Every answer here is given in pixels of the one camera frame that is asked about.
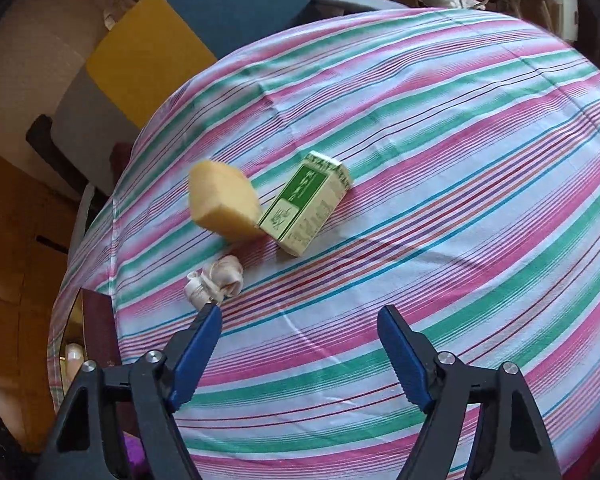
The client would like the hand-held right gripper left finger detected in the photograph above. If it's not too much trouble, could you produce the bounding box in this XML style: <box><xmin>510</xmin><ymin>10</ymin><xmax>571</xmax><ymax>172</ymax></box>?
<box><xmin>37</xmin><ymin>303</ymin><xmax>224</xmax><ymax>480</ymax></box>

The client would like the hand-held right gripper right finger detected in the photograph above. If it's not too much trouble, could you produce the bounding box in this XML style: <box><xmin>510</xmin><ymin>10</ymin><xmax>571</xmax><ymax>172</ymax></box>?
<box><xmin>376</xmin><ymin>304</ymin><xmax>564</xmax><ymax>480</ymax></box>

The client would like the white cord bundle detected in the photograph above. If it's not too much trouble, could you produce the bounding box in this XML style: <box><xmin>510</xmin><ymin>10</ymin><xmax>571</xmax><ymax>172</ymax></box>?
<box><xmin>183</xmin><ymin>254</ymin><xmax>247</xmax><ymax>307</ymax></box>

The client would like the dark maroon box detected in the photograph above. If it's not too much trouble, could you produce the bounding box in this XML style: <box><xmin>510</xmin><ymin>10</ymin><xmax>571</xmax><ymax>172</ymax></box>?
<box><xmin>81</xmin><ymin>287</ymin><xmax>125</xmax><ymax>367</ymax></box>

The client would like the yellow sponge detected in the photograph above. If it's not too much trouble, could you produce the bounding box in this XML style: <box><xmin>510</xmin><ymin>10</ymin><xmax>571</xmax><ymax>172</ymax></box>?
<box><xmin>188</xmin><ymin>159</ymin><xmax>262</xmax><ymax>245</ymax></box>

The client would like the green and cream box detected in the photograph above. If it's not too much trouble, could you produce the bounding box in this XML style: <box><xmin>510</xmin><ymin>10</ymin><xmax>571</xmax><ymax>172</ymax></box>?
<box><xmin>256</xmin><ymin>151</ymin><xmax>354</xmax><ymax>258</ymax></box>

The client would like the wooden cabinet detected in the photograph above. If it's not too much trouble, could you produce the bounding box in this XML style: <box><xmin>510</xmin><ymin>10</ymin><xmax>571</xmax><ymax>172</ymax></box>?
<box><xmin>0</xmin><ymin>142</ymin><xmax>83</xmax><ymax>453</ymax></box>

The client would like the striped bed sheet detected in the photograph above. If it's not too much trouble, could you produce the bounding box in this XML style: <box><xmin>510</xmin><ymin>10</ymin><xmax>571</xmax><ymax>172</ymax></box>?
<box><xmin>46</xmin><ymin>6</ymin><xmax>600</xmax><ymax>480</ymax></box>

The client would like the dark red cushion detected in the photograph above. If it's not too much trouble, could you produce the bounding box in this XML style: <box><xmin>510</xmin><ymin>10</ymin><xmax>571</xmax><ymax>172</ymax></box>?
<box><xmin>111</xmin><ymin>141</ymin><xmax>137</xmax><ymax>182</ymax></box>

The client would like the blue yellow grey armchair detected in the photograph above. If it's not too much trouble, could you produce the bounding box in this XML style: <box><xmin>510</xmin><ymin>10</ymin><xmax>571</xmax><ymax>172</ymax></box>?
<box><xmin>25</xmin><ymin>0</ymin><xmax>398</xmax><ymax>259</ymax></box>

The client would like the white appliance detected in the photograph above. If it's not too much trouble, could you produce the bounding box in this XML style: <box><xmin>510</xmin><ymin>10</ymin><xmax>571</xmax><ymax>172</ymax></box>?
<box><xmin>555</xmin><ymin>0</ymin><xmax>582</xmax><ymax>42</ymax></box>

